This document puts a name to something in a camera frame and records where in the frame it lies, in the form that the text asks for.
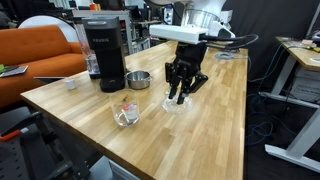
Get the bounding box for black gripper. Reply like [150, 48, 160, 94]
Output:
[165, 42, 209, 105]

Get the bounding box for round glass lid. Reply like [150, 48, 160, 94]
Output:
[161, 94, 194, 115]

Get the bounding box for clear glass jar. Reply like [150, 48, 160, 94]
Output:
[109, 94, 141, 128]

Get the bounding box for small steel pot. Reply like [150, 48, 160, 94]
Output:
[124, 69, 155, 91]

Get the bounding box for black Keurig coffee maker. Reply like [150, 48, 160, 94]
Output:
[73, 15, 128, 94]

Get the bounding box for white-legged wooden desk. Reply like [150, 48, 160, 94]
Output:
[259, 35, 320, 174]

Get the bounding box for small white pod cup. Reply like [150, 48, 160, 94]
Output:
[63, 77, 78, 91]

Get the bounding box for white box under desk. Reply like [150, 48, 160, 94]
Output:
[289, 74, 320, 104]

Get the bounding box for white round chair back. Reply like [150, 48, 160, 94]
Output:
[18, 14, 80, 44]

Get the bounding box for orange sofa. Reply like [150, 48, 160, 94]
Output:
[0, 24, 88, 109]

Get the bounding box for black equipment cart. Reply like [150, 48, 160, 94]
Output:
[0, 111, 101, 180]

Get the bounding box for grey laptop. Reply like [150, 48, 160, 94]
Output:
[0, 64, 30, 79]

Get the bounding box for grey coiled cable ring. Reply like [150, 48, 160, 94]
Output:
[214, 51, 236, 61]

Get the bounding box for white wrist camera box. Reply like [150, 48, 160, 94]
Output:
[148, 23, 210, 46]

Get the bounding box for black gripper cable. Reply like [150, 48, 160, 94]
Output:
[199, 33, 260, 52]

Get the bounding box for blue floor cables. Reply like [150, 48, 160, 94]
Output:
[245, 93, 291, 148]

